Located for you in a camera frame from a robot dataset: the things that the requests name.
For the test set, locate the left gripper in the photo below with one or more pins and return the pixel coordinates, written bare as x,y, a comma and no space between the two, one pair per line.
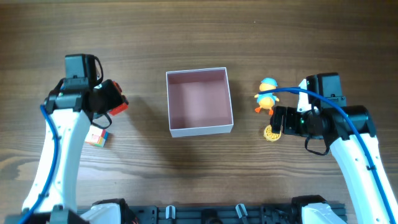
116,96

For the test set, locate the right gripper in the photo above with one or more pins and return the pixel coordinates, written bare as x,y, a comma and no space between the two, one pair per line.
280,120

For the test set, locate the yellow round slice toy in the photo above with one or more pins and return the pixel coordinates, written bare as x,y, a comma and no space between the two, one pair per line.
270,136

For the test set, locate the red toy fire truck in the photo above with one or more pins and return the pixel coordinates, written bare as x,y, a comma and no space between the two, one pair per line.
123,105

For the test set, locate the multicolour puzzle cube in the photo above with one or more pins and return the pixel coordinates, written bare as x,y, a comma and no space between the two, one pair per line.
96,136

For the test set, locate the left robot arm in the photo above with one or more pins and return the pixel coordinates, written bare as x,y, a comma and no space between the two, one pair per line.
69,111

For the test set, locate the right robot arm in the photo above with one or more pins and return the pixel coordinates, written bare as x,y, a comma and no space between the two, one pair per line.
349,135

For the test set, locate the yellow duck toy blue hat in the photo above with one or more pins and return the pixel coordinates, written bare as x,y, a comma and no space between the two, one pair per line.
266,101

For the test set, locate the white box pink interior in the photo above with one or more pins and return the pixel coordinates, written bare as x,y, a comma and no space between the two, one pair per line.
199,102

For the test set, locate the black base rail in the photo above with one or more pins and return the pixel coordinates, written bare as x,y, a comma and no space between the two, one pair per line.
266,213

